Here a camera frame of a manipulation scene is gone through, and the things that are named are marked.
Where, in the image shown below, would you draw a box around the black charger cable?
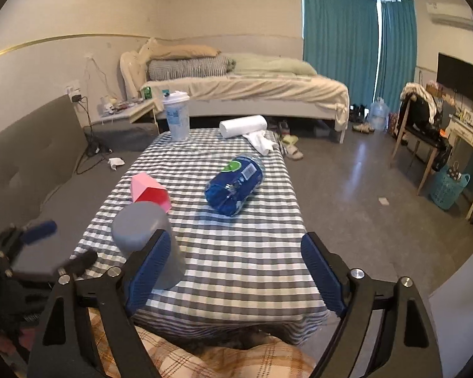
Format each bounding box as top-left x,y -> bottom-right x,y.
72,94 -> 113,175

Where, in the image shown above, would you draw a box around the white air conditioner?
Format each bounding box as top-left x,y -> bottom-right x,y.
426,2 -> 473,31

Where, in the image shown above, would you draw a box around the clothes pile on chair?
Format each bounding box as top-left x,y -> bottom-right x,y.
399,82 -> 455,171

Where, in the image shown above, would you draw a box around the clear water jug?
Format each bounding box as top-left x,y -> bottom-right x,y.
367,97 -> 388,132

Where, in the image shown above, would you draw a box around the person's plaid trousers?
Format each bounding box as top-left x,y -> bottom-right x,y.
87,310 -> 317,378

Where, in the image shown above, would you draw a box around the narrow teal curtain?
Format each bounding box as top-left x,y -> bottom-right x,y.
376,0 -> 418,100

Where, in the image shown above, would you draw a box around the black television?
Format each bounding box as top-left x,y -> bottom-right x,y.
436,52 -> 473,100

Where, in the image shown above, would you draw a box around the white crumpled cloth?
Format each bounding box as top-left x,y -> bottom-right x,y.
242,131 -> 279,156

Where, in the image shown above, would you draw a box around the grey cup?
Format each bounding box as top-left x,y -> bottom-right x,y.
111,201 -> 187,290

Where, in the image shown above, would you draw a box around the grey checked tablecloth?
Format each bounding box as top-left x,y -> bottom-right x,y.
69,128 -> 332,348

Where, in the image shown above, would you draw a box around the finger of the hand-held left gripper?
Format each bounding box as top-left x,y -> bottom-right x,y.
57,250 -> 99,277
19,220 -> 58,245

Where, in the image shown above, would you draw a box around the bed with cream sheet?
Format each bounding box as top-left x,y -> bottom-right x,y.
120,37 -> 351,144

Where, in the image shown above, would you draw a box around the wide teal curtain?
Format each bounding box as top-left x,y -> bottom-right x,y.
301,0 -> 380,100

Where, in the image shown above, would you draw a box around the white slippers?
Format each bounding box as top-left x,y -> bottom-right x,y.
281,143 -> 304,161

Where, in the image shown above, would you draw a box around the white paper towel roll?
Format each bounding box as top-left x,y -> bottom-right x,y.
219,115 -> 268,140

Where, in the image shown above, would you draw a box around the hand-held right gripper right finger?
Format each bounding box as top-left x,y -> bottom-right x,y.
301,232 -> 444,378

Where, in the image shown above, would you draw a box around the clear plastic cup with lid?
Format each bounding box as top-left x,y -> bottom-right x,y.
162,90 -> 191,141

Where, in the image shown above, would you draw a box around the grey striped pillow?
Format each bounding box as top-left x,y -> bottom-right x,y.
147,56 -> 231,80

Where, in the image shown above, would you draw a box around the blue plastic bottle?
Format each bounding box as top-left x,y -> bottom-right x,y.
204,153 -> 266,217

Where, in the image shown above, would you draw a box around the pink red carton box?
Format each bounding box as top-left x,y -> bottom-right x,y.
131,172 -> 172,215

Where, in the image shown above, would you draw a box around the white dressing desk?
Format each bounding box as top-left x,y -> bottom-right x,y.
448,117 -> 473,241

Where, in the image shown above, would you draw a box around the pale green blanket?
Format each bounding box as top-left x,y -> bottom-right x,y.
225,52 -> 318,78

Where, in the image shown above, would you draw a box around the teal laundry basket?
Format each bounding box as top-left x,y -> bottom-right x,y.
429,163 -> 471,210

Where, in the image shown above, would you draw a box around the tan pillow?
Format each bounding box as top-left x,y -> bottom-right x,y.
138,37 -> 222,62

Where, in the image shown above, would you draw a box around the wooden chair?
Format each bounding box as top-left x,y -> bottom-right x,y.
390,94 -> 450,196

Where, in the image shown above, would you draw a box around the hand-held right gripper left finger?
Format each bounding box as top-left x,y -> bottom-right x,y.
27,228 -> 172,378

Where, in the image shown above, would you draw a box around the white bedside table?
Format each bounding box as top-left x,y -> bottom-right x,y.
98,98 -> 161,135

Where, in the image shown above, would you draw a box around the black shoes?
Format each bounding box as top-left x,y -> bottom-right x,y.
349,104 -> 370,123

